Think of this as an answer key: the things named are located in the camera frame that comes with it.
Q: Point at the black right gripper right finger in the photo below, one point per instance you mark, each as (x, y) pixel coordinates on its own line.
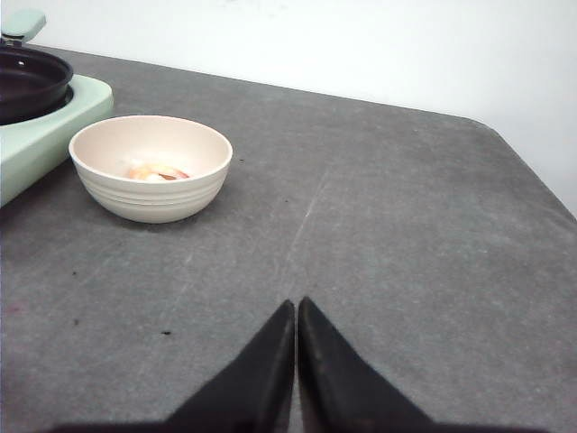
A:
(343, 392)

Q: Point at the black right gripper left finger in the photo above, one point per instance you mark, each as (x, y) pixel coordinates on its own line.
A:
(253, 392)

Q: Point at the cream ribbed bowl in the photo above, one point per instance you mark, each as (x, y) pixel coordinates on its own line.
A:
(104, 152)

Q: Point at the orange cooked shrimp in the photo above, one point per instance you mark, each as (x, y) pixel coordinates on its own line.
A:
(156, 172)

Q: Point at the mint green breakfast maker base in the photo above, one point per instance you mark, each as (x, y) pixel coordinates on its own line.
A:
(32, 148)

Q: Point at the black round frying pan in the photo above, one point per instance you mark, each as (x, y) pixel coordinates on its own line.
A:
(33, 82)

